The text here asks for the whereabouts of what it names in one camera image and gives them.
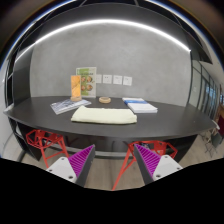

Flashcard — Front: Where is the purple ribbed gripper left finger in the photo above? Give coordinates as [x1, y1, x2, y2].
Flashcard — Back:
[47, 145, 95, 187]

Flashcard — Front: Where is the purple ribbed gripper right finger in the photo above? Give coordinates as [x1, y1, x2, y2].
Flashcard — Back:
[134, 144, 182, 184]

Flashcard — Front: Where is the folded pale yellow towel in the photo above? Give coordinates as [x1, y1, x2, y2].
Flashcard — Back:
[71, 106, 137, 124]

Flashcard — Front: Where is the grey magazine on table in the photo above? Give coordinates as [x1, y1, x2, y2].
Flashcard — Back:
[51, 99, 91, 115]

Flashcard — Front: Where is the blue and white booklet stack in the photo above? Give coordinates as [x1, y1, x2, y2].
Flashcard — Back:
[123, 98, 158, 113]

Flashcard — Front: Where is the round wooden coaster dish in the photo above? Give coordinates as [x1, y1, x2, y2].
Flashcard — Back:
[99, 97, 111, 104]

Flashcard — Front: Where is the orange sign in wooden stand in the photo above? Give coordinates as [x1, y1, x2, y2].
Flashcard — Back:
[70, 75, 82, 102]

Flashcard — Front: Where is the green poster with faces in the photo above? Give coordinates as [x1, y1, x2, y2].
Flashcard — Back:
[76, 67, 97, 98]

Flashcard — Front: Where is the curved ceiling light strip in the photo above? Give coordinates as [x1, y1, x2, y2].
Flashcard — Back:
[14, 18, 192, 63]

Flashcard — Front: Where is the red wire chair left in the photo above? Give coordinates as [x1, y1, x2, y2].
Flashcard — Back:
[26, 129, 69, 167]

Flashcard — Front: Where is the glass partition with dark frame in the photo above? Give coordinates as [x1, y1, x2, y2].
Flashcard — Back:
[188, 50, 222, 120]

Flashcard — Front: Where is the white wall socket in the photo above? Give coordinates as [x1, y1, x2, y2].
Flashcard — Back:
[96, 74, 102, 84]
[113, 75, 122, 85]
[103, 75, 112, 84]
[123, 76, 132, 86]

